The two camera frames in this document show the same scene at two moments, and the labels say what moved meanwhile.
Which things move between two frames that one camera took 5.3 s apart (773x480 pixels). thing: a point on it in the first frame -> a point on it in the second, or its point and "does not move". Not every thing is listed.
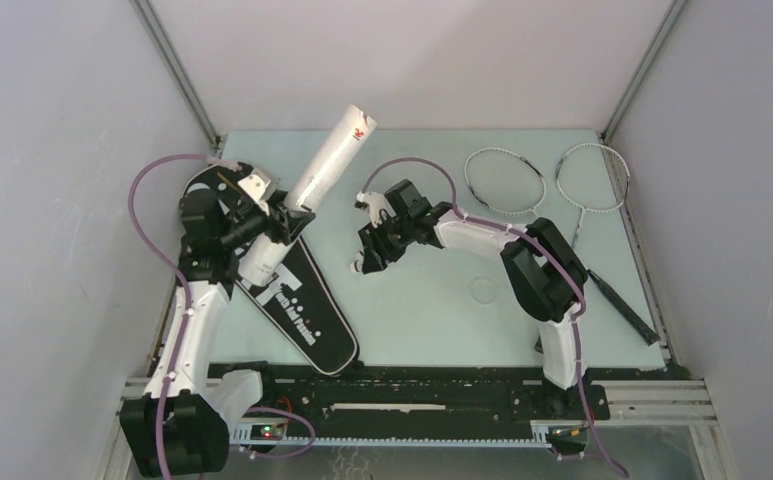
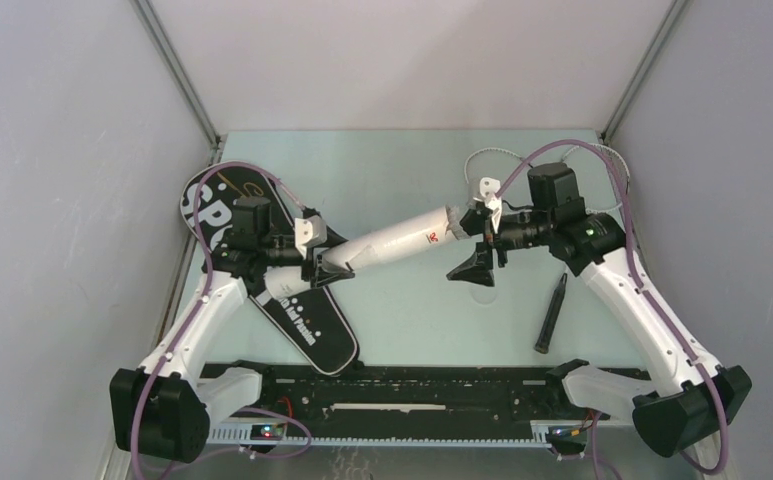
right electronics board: x=567 y=440 does not move
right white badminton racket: x=595 y=178 does not move
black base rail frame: x=456 y=406 does not move
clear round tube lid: x=484 y=290 does not move
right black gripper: x=376 y=252 -> x=478 y=268
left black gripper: x=290 y=222 -> x=316 y=275
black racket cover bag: x=296 y=298 does not move
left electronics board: x=268 y=432 does not move
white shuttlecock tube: x=328 y=161 -> x=432 y=226
